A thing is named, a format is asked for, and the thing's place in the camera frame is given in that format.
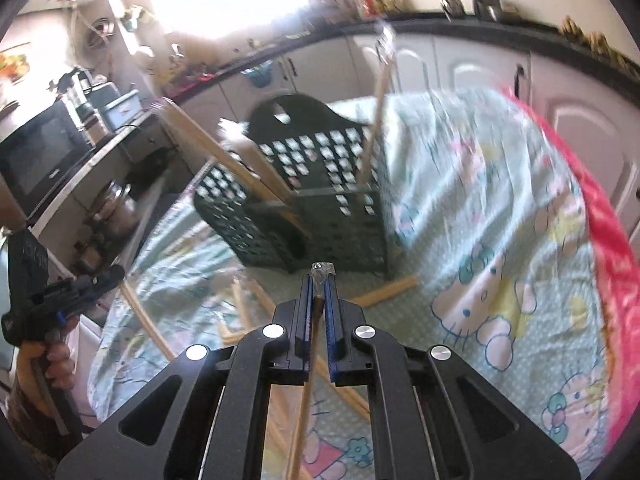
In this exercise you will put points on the black microwave oven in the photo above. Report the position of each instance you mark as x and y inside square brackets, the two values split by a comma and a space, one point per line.
[40, 160]

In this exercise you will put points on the light blue storage box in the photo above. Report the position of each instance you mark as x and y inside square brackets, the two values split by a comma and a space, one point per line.
[122, 107]

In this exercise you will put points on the pink blanket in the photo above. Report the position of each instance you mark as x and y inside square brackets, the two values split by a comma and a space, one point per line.
[615, 260]

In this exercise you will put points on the steel kettle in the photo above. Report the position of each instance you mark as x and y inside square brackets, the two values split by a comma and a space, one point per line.
[452, 4]

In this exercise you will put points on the person's left hand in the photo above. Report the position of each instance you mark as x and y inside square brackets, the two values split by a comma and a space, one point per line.
[60, 365]

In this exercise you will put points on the cartoon-print bedsheet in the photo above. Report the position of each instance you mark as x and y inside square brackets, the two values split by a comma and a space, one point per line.
[475, 185]

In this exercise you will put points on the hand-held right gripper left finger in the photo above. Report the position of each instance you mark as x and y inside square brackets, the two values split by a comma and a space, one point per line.
[308, 310]

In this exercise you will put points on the dark green plastic utensil basket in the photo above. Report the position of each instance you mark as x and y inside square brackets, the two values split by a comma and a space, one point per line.
[280, 240]

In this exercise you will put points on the stack of steel pots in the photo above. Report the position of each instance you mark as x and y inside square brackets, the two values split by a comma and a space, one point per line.
[115, 210]

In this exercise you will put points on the ginger roots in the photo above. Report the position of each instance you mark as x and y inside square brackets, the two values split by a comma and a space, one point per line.
[595, 40]

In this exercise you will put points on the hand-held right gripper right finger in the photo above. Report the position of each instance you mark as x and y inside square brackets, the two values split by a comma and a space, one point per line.
[331, 330]

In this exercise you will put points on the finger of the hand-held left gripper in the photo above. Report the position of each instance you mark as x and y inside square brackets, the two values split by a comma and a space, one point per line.
[65, 307]
[100, 280]

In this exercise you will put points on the wall poster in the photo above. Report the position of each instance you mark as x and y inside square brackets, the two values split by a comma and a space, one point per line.
[12, 65]

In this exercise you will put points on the plastic-wrapped chopstick pair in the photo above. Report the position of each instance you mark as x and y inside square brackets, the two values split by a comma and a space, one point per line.
[306, 425]

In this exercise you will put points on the black kitchen countertop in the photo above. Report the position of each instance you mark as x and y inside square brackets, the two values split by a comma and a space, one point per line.
[500, 25]

